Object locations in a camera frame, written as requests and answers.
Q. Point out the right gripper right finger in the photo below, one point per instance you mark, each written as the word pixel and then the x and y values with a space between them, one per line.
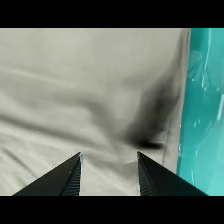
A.
pixel 160 181

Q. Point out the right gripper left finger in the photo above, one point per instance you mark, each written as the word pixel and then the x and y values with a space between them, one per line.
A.
pixel 63 180

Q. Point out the light grey garment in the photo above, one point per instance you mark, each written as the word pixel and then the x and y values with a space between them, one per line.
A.
pixel 83 93

